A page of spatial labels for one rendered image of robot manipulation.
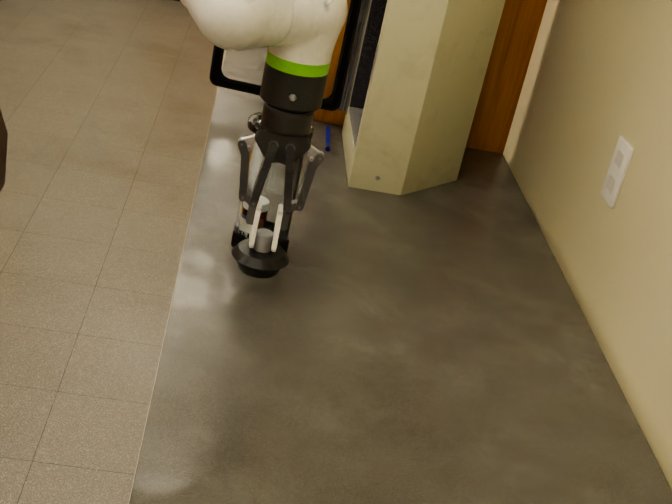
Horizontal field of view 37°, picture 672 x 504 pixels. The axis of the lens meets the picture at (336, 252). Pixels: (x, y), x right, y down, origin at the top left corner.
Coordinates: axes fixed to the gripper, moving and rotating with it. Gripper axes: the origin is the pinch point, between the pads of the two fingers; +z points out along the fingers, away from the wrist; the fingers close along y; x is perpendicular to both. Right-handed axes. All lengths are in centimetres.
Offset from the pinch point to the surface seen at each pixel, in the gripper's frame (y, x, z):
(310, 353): -8.9, 17.7, 10.6
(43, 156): 83, -253, 106
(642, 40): -60, -31, -33
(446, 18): -29, -48, -27
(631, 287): -61, -1, 0
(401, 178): -28, -48, 7
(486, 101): -50, -85, -1
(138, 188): 42, -237, 106
